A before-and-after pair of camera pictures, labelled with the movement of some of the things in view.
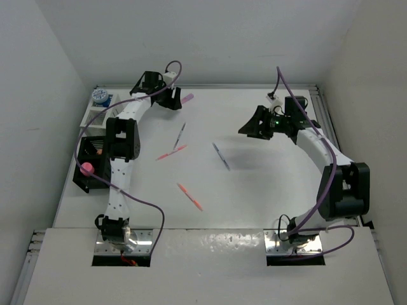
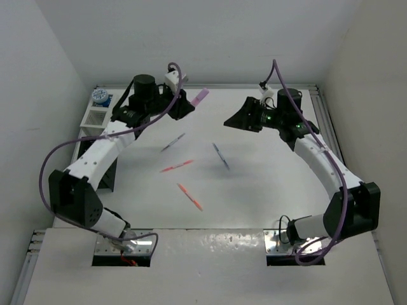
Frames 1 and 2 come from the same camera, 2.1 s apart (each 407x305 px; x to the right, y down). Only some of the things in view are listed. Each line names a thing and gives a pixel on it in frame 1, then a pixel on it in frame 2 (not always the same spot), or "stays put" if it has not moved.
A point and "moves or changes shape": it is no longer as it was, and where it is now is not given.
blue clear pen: x=221 y=156 stays put
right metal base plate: x=277 y=242 stays put
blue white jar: x=100 y=96 stays put
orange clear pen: x=188 y=194 stays put
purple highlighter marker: x=187 y=98 moves or changes shape
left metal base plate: x=143 y=238 stays put
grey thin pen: x=179 y=135 → x=173 y=142
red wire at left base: x=132 y=262 stays put
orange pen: x=165 y=155 → x=174 y=166
